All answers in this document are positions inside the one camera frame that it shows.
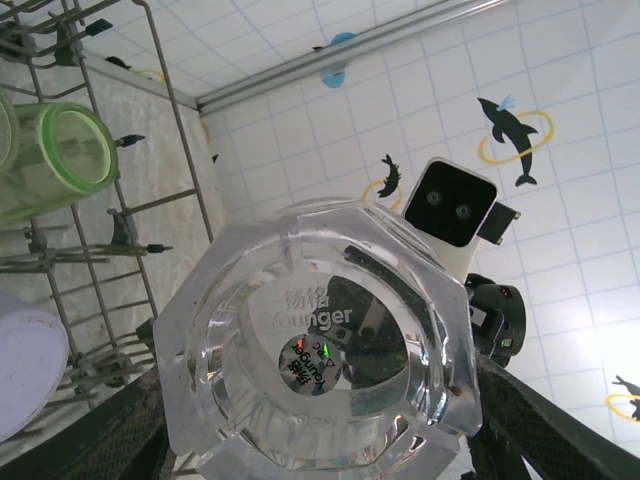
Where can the bright green plastic cup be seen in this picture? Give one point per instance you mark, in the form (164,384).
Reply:
(75,150)

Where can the purple plastic cup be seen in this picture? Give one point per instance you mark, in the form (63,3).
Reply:
(30,360)

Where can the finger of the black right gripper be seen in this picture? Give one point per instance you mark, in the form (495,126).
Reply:
(372,320)

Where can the flat black yellow sticker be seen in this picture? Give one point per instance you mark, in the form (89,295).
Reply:
(117,61)

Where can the pale green frosted cup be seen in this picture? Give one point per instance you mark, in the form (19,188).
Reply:
(6,130)

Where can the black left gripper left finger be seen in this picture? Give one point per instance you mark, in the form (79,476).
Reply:
(130,440)

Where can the blue shape sticker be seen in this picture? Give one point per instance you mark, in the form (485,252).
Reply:
(334,79)

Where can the clear plastic cup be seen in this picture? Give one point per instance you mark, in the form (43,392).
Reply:
(310,350)

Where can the small black yellow sticker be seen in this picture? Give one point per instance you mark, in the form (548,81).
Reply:
(215,159)

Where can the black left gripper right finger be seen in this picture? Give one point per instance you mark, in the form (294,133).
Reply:
(540,440)

